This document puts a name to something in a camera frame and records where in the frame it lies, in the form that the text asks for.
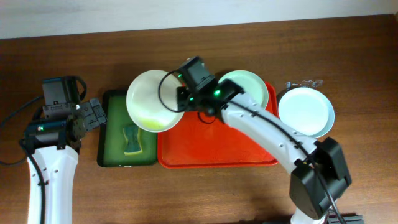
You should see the pale green plate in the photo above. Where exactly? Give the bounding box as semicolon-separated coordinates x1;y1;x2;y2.
218;70;269;108

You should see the yellow green scrub sponge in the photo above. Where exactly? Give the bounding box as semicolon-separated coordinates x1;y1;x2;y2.
123;125;142;156

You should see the white plate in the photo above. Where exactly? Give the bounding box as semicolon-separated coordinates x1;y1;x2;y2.
126;70;184;133

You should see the light blue plate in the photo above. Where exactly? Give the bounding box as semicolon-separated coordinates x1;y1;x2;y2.
278;87;335;138

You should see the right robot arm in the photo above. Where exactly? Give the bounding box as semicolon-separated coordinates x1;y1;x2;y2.
177;80;352;223

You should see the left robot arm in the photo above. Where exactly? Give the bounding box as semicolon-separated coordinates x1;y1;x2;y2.
19;98;107;223

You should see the dark green soapy tray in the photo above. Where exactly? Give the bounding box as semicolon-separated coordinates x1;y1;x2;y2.
97;90;157;167

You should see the red plastic tray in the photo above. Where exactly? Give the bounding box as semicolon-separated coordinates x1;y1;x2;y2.
156;81;279;170

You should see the black metal base rail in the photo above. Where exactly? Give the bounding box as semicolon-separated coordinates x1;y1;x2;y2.
326;215;365;224

